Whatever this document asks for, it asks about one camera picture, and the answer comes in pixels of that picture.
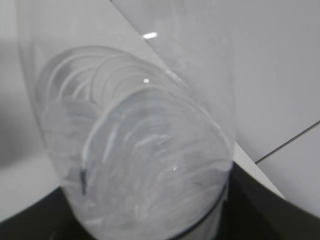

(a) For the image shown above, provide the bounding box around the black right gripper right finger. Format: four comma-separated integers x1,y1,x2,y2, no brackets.
179,159,320,240

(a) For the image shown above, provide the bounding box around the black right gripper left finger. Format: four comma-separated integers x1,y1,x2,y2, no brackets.
0,187,93,240

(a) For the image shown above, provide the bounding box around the clear plastic water bottle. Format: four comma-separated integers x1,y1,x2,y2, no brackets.
16,0,236,240

